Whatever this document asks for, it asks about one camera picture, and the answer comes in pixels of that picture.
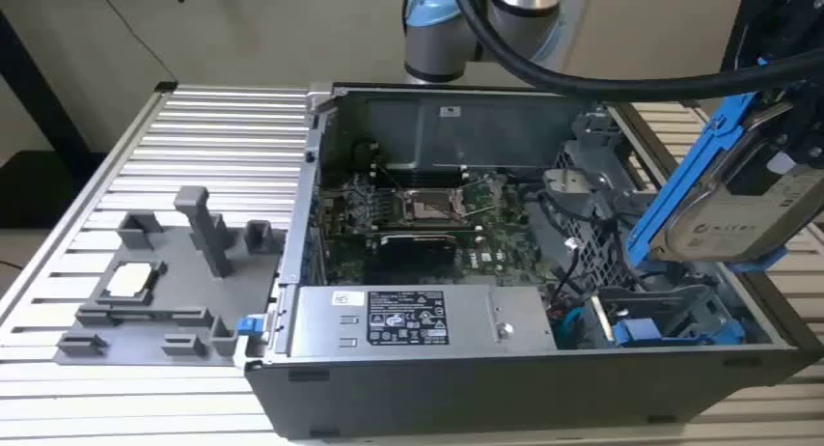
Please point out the green motherboard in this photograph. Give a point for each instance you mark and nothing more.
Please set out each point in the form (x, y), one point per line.
(501, 233)

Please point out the silver CPU chip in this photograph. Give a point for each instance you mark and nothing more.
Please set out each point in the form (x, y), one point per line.
(132, 279)

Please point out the black RAM sticks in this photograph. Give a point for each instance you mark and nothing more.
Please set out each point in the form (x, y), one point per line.
(424, 175)

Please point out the black graphics card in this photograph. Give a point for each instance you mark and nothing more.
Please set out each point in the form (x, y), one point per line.
(412, 258)

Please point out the gray parts rack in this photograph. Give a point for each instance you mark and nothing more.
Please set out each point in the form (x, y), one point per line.
(180, 301)

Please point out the hard disk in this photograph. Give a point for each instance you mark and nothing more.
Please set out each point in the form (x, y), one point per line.
(740, 214)

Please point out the silver power supply unit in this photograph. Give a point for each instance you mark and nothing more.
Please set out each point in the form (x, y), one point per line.
(419, 320)

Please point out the black desk frame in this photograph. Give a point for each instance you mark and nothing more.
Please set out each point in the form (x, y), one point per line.
(39, 190)

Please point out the blue case latch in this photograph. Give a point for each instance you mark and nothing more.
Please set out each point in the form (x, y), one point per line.
(249, 326)

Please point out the silver metal bracket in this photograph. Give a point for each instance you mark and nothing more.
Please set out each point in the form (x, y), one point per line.
(572, 181)

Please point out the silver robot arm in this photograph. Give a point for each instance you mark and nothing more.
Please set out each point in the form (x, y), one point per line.
(437, 40)

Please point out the metal disk bay cage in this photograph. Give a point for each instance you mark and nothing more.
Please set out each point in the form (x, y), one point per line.
(579, 151)

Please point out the CPU socket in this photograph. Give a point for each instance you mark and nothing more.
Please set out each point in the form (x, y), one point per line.
(435, 204)

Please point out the black open PC case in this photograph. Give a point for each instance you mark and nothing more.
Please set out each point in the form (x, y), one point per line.
(451, 398)

